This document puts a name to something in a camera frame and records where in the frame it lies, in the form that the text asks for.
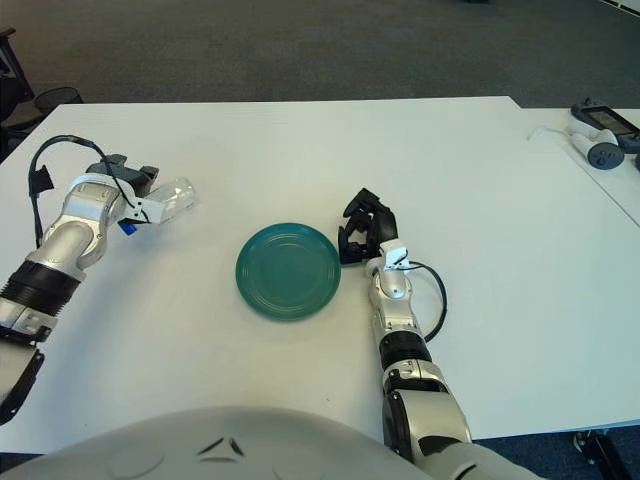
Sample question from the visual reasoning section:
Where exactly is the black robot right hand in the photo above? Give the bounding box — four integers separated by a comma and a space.
337, 187, 400, 266

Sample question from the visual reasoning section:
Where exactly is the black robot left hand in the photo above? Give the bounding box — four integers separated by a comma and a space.
88, 153, 161, 200

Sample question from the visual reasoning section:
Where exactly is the clear plastic cup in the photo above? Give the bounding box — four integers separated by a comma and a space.
149, 177, 202, 224

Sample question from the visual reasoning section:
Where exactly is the green round plate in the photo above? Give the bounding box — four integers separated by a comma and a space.
235, 221, 344, 322

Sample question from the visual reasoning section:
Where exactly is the black office chair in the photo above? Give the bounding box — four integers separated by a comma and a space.
0, 27, 36, 161

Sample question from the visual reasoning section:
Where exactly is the white grey VR controller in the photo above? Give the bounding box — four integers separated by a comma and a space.
569, 129, 626, 174

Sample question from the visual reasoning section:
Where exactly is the grey robot torso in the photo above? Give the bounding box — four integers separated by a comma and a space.
0, 404, 546, 480

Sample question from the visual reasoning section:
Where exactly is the black table leg caster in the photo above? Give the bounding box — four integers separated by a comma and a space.
573, 429, 640, 480

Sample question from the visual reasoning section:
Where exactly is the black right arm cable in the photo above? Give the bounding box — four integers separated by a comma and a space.
407, 260, 447, 345

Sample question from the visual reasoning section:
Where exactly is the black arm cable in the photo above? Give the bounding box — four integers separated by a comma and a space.
407, 260, 447, 345
28, 134, 151, 249

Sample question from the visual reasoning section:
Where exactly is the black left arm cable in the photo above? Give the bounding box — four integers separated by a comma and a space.
28, 134, 151, 249

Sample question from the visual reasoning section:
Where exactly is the thin white cable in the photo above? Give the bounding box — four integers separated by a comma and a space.
528, 124, 574, 144

